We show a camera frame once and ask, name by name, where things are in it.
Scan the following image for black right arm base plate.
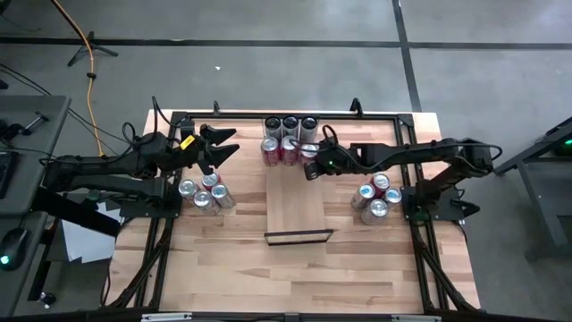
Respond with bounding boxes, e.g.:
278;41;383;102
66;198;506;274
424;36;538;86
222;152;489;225
400;184;482;224

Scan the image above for black metal clamp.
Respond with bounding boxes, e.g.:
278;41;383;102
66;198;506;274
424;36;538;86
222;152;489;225
0;111;50;142

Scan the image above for silver Diet Coke can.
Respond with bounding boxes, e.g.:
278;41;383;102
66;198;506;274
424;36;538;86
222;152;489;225
177;178;200;201
359;199;390;226
192;190;220;216

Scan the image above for black tripod stand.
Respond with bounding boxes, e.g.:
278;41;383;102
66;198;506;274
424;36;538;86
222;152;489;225
66;30;120;68

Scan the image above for black keyboard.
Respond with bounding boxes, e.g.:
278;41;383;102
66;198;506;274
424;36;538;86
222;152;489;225
0;150;20;200

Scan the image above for white paper sheets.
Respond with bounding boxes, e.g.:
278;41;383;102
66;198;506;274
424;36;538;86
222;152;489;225
60;200;124;265

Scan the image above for black computer mouse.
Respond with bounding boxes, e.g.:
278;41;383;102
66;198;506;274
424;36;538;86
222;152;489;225
0;226;29;272

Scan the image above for black caster wheel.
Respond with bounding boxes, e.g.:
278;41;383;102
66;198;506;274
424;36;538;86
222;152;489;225
38;290;58;309

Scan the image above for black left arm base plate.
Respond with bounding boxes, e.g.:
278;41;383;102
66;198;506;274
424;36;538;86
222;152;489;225
119;195;183;220

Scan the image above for grey desk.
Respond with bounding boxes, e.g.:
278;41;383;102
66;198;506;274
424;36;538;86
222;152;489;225
0;94;72;317

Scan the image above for yellow extension cable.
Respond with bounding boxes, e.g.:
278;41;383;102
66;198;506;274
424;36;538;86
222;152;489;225
49;0;115;169

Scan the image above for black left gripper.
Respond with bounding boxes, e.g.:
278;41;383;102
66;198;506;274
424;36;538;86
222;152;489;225
169;119;241;176

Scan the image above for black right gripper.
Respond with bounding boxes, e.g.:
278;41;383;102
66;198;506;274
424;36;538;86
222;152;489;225
302;139;358;182

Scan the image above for silver mounting bracket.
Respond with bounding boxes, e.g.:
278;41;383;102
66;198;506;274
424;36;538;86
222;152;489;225
140;312;194;322
391;314;442;322

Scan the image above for black side cart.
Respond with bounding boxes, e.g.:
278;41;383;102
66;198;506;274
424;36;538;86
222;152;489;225
491;114;572;263

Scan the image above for wooden shelf with black frame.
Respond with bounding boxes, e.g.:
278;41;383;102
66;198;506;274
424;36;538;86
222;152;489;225
262;118;334;248

